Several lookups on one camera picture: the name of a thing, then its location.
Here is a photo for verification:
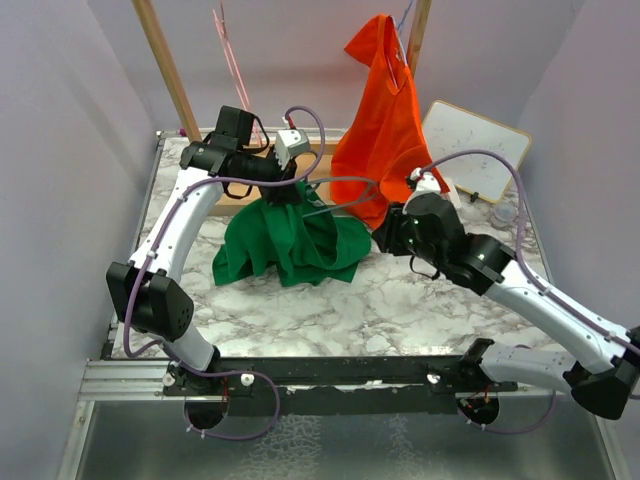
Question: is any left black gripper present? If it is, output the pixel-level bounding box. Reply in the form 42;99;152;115
236;144;303;205

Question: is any blue grey plastic hanger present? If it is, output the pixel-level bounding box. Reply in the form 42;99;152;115
302;176;388;219

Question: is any green t shirt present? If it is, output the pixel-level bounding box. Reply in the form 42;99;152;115
212;182;372;287

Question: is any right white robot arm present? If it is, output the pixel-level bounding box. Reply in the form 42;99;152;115
372;193;639;420

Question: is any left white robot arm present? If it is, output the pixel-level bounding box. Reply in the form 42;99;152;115
106;106;311;395

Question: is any orange t shirt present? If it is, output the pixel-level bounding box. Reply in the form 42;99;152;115
331;14;432;229

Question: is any lilac hanger under orange shirt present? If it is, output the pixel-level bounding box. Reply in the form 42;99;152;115
386;0;414;88

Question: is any wooden clothes rack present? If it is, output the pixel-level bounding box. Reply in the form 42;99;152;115
130;0;434;217

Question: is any clear plastic cup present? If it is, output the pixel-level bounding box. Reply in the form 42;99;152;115
491;200;518;229

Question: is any small whiteboard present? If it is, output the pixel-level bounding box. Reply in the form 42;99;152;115
422;100;532;204

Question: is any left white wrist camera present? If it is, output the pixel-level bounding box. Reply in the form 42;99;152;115
274;129;310;170

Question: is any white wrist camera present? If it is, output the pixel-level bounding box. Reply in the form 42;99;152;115
274;129;310;170
406;168;443;202

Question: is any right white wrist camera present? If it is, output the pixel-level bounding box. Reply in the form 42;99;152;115
406;168;443;202

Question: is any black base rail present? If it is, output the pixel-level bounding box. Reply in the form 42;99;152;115
163;355;517;416

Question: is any pink wire hanger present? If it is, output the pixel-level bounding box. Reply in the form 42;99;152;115
212;0;266;149

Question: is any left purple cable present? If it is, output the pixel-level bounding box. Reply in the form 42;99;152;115
122;105;327;442

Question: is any aluminium frame rail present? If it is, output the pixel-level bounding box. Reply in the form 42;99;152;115
78;358;181;402

